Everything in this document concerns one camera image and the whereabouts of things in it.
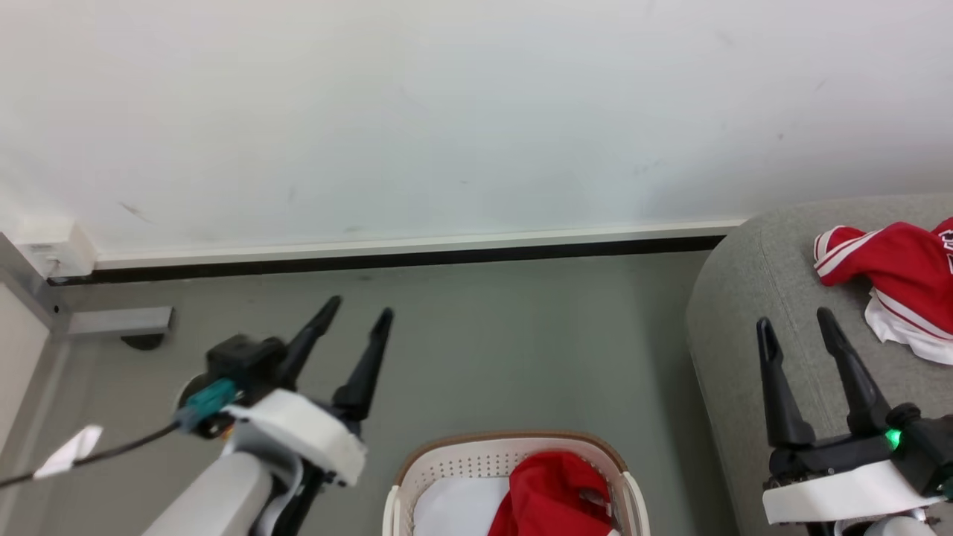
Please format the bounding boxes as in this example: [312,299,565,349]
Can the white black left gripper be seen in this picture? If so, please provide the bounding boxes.
[222,295,395,488]

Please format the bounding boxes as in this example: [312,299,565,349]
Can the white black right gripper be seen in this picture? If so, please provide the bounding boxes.
[756,306,946,526]

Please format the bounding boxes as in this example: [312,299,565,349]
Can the red jersey with white stripes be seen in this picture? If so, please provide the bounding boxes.
[813,217,953,366]

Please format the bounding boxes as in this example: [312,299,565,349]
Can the grey upholstered seat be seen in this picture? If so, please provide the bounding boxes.
[685,194,953,536]

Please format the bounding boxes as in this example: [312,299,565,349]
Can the black skirting strip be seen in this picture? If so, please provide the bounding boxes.
[48,236,727,287]

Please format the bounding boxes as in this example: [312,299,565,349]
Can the white laundry basket brown rim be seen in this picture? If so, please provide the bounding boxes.
[383,430,651,536]

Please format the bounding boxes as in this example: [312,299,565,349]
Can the white garment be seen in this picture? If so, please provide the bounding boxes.
[413,476,514,536]

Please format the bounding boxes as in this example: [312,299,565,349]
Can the grey metal foot bar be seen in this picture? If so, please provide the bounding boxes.
[68,307,173,337]

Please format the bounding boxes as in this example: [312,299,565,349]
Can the plain red garment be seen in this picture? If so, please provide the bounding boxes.
[488,450,620,536]

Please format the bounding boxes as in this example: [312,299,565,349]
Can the white junction box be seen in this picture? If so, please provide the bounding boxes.
[15,217,96,279]

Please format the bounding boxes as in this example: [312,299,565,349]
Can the white partition panel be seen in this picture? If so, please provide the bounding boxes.
[0,283,53,455]

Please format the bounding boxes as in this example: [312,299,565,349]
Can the white wall cable duct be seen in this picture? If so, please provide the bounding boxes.
[95,220,745,270]

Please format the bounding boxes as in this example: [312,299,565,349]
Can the teal cable plug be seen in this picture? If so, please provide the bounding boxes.
[175,377,240,434]

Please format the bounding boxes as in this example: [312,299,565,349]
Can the thin black cable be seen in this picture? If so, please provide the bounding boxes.
[0,423,183,489]

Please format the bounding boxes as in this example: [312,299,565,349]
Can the white cable tag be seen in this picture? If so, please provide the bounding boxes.
[34,424,103,479]

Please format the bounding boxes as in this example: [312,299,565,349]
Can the grey metal frame post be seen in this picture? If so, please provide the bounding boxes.
[0,232,71,336]

